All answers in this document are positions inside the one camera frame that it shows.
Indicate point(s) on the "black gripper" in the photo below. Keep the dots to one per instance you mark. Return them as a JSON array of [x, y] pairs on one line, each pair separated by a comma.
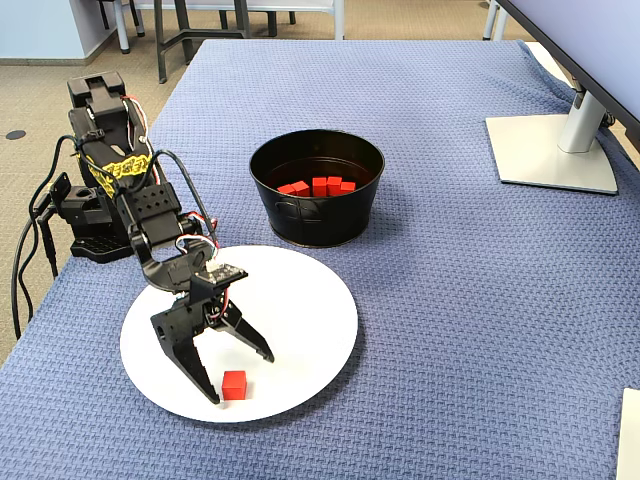
[[186, 327]]

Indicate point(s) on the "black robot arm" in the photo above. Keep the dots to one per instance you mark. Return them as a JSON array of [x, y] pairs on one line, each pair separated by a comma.
[[150, 210]]

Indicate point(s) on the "white round plate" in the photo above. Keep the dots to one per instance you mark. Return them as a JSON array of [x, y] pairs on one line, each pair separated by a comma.
[[300, 310]]

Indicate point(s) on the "black metal bucket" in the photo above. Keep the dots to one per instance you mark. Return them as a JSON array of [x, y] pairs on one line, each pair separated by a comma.
[[320, 225]]

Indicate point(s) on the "blue textured cloth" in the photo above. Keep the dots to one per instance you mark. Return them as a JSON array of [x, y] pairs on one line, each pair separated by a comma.
[[450, 300]]

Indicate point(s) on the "black floor outlet cover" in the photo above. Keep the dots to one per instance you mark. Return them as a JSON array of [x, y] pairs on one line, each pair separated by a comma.
[[15, 134]]

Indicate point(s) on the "black chair leg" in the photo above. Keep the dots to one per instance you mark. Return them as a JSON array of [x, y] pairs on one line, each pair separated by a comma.
[[136, 17], [271, 20]]

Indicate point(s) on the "monitor with silver stand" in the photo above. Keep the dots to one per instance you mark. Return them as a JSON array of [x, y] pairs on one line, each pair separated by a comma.
[[550, 160]]

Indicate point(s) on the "white flat object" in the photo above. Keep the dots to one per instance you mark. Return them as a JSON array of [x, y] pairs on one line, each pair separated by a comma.
[[631, 440]]

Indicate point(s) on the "white metal table leg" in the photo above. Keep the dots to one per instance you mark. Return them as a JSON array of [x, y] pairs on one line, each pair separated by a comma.
[[490, 17]]

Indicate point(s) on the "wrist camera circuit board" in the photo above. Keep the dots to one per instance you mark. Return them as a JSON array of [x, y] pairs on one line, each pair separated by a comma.
[[226, 273]]

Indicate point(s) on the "dark grey table frame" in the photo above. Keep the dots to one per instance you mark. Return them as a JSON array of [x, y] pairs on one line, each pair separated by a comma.
[[159, 50]]

